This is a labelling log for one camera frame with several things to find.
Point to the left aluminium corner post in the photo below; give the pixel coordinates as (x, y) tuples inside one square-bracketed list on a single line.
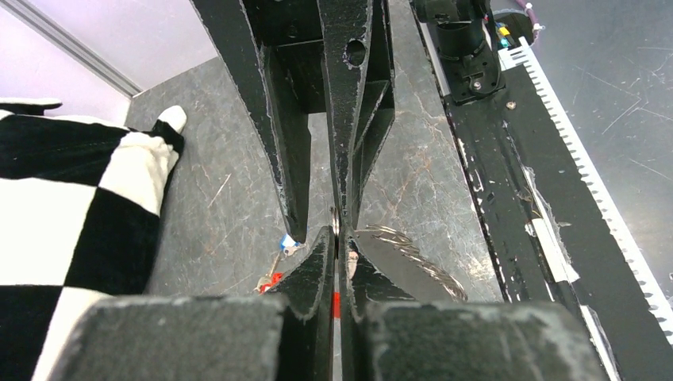
[(49, 29)]

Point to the white toothed cable duct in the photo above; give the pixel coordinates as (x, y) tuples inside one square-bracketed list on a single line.
[(658, 304)]

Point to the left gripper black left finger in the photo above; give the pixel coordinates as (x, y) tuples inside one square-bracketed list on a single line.
[(285, 333)]

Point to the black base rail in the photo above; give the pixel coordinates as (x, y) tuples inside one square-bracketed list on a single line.
[(546, 235)]

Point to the black and white checkered pillow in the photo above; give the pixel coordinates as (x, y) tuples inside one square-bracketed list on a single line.
[(80, 219)]

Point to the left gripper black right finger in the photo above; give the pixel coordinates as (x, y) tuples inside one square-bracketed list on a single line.
[(386, 334)]

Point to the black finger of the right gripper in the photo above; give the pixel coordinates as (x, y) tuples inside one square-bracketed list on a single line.
[(272, 107), (358, 73)]

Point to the key with red tag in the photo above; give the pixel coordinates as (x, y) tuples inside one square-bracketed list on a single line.
[(272, 276)]

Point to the key with blue tag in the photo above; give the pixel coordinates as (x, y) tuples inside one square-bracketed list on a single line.
[(288, 246)]

